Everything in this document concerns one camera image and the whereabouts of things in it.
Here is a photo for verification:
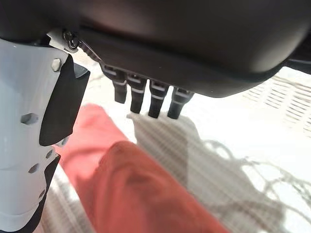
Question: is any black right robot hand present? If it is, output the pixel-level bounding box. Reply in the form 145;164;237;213
0;0;311;233

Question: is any red cloth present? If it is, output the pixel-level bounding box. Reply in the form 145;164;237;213
59;103;230;233

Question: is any cream woven tray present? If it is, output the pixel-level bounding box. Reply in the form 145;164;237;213
40;65;311;233

